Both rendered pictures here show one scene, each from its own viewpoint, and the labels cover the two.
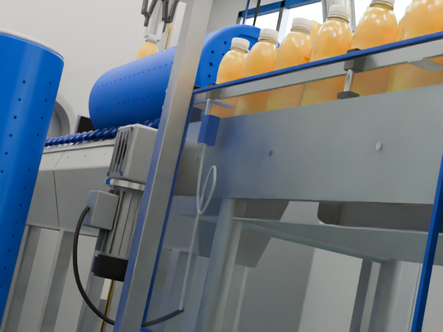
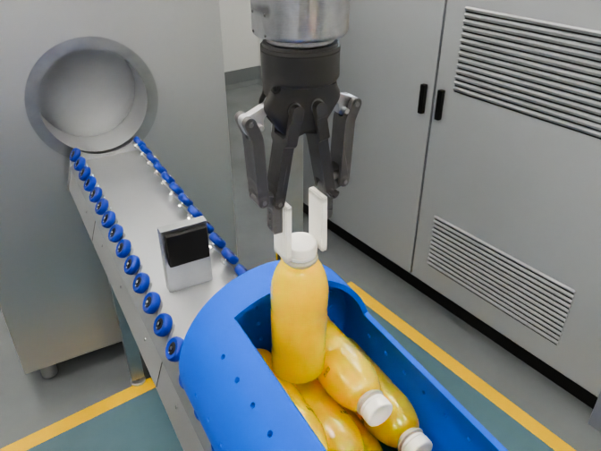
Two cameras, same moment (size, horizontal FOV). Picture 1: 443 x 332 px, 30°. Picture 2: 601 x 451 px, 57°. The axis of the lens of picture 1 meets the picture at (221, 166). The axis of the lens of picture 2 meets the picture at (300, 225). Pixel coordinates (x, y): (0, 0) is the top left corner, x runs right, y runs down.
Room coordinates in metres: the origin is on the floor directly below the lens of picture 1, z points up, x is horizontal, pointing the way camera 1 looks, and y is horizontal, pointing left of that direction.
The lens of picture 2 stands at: (2.23, 0.35, 1.68)
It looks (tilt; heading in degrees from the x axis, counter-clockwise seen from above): 32 degrees down; 357
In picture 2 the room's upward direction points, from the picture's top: straight up
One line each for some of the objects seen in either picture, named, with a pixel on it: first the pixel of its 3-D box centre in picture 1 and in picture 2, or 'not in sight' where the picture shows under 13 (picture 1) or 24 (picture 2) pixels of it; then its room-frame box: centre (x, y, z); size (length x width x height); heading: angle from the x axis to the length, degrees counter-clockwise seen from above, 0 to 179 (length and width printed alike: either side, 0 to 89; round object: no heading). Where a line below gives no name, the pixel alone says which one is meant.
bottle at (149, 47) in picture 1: (145, 66); (299, 312); (2.76, 0.32, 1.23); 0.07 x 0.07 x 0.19
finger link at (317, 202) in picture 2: (159, 31); (317, 219); (2.76, 0.30, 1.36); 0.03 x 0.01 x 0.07; 26
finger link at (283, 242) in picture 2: (147, 27); (282, 229); (2.74, 0.34, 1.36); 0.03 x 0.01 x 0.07; 26
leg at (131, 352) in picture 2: not in sight; (124, 321); (3.80, 0.91, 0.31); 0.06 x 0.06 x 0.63; 26
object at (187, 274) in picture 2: (86, 136); (187, 256); (3.21, 0.54, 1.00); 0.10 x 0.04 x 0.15; 116
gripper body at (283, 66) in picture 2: not in sight; (300, 87); (2.75, 0.32, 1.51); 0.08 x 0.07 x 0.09; 116
